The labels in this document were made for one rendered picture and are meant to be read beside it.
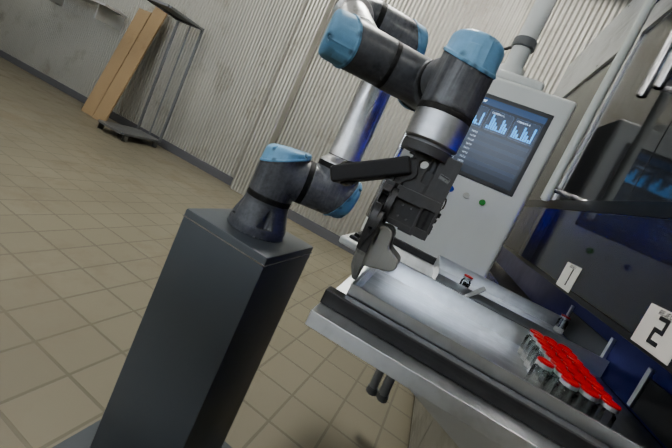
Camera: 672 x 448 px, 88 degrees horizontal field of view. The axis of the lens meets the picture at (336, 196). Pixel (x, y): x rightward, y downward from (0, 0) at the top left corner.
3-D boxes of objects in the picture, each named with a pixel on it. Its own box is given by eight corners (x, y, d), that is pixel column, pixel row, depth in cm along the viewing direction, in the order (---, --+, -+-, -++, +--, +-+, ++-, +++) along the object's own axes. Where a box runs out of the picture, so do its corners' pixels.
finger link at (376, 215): (363, 254, 46) (393, 194, 45) (353, 249, 46) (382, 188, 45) (370, 249, 50) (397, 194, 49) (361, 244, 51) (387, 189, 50)
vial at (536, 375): (535, 391, 46) (552, 361, 46) (540, 400, 44) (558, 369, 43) (518, 382, 47) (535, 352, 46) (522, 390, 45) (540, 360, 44)
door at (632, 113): (556, 201, 117) (647, 33, 110) (628, 203, 73) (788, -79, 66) (554, 200, 117) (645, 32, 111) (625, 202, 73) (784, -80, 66)
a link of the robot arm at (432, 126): (415, 100, 45) (418, 115, 53) (399, 133, 45) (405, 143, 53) (471, 122, 43) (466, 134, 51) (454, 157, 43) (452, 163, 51)
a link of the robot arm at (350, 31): (342, -25, 86) (344, -7, 46) (380, -2, 89) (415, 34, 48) (321, 21, 92) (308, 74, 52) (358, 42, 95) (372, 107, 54)
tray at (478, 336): (550, 363, 61) (560, 346, 61) (626, 476, 36) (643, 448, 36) (376, 268, 70) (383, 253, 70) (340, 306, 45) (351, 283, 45)
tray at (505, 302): (556, 328, 91) (562, 316, 90) (600, 377, 66) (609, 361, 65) (433, 265, 100) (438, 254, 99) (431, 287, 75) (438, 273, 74)
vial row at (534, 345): (528, 357, 58) (542, 333, 58) (564, 422, 41) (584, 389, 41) (515, 349, 59) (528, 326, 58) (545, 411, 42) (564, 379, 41)
